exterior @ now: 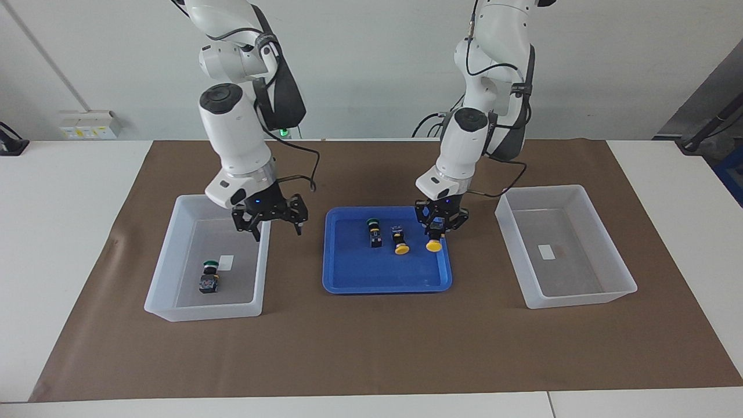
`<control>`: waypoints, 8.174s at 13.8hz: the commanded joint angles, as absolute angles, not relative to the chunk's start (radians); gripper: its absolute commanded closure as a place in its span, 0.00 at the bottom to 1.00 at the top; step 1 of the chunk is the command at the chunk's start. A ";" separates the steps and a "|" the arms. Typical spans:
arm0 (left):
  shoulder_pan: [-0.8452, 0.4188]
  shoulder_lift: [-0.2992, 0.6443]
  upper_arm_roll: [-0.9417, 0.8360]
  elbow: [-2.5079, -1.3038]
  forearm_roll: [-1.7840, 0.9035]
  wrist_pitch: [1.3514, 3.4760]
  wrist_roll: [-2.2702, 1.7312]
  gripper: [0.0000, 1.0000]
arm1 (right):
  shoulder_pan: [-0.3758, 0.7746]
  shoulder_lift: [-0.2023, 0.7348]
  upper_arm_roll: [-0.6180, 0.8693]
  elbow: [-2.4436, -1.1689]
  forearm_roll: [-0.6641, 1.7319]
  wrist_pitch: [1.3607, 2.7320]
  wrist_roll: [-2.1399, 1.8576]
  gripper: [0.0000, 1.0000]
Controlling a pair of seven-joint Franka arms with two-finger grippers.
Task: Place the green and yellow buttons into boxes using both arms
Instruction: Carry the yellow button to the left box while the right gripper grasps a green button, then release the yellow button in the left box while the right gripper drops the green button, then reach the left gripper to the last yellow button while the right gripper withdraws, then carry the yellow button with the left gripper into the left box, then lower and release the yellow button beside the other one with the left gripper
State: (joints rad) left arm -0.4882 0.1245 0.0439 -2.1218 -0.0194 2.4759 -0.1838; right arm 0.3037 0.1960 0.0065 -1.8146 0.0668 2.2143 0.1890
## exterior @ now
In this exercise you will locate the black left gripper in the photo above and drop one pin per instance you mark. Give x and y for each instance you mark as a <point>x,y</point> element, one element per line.
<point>441,210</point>

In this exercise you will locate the blue plastic tray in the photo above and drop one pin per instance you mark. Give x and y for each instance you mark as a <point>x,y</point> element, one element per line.
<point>383,276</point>

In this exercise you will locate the blue crate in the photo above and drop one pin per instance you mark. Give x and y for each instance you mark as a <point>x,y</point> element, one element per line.
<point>732,177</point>

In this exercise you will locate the translucent white plastic box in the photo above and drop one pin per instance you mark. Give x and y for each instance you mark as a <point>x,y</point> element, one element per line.
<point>191,305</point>
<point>580,278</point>

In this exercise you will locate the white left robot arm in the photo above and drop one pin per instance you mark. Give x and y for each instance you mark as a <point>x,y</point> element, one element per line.
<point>464,151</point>

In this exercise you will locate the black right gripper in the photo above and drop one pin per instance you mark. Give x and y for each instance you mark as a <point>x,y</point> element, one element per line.
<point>266,206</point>

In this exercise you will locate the brown table mat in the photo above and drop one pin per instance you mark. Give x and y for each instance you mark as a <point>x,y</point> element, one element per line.
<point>371,348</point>

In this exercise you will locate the white paper label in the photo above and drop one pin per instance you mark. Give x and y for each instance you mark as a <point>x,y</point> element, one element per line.
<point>227,262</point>
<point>546,252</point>

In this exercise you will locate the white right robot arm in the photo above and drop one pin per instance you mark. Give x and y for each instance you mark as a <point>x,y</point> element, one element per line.
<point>232,133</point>

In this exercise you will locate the black clamp mount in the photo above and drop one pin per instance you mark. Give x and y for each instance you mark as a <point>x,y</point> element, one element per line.
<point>11,144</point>

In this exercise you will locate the green push button switch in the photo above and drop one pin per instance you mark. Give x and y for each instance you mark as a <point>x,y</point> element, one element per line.
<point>209,283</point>
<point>374,237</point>

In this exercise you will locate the yellow push button switch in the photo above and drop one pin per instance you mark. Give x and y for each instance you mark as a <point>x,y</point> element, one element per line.
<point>400,239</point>
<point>434,245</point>

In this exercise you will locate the white wall outlet box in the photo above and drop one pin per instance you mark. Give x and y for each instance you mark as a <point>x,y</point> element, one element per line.
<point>90,125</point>

